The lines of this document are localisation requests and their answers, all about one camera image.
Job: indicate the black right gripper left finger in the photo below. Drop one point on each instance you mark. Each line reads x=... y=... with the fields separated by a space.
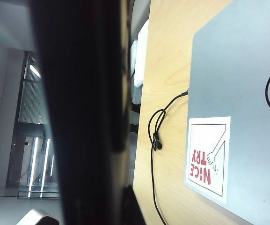
x=38 y=219

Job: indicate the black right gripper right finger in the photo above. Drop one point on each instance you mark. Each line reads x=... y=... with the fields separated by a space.
x=132 y=208

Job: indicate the black smartphone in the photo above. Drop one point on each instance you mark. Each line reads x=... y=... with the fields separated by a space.
x=83 y=105

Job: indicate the glass door with lights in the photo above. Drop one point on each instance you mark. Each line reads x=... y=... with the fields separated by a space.
x=31 y=140

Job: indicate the white Nice Try sticker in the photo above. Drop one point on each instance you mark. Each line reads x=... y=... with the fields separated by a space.
x=209 y=131

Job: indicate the white base block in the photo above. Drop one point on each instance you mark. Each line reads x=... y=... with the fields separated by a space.
x=140 y=61

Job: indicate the silver Dell laptop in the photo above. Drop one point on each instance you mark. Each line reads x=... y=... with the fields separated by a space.
x=242 y=82

